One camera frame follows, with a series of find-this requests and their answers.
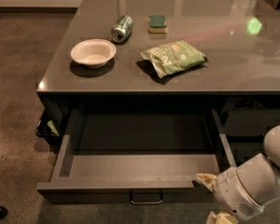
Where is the silver drawer handle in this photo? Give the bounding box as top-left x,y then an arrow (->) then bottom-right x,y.
130,192 -> 163,205

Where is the green chip bag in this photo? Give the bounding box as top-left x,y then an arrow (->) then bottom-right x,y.
140,40 -> 208,78

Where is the white paper bowl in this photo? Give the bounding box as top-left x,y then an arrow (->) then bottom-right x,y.
70,39 -> 117,68

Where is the green yellow sponge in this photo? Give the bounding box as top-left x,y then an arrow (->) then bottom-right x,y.
148,15 -> 167,34

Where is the dark grey drawer cabinet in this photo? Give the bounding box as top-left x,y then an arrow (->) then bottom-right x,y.
38,91 -> 280,170

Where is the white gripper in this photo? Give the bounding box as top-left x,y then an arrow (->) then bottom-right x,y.
195,167 -> 264,224

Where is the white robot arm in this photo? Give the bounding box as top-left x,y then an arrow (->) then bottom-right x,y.
196,125 -> 280,224

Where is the dark grey top drawer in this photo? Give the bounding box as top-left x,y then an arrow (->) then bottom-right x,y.
36,110 -> 235,204

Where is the black bin beside cabinet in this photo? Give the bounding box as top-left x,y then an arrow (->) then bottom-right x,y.
35,112 -> 62,146

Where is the green soda can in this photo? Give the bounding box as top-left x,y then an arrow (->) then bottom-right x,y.
111,15 -> 133,43

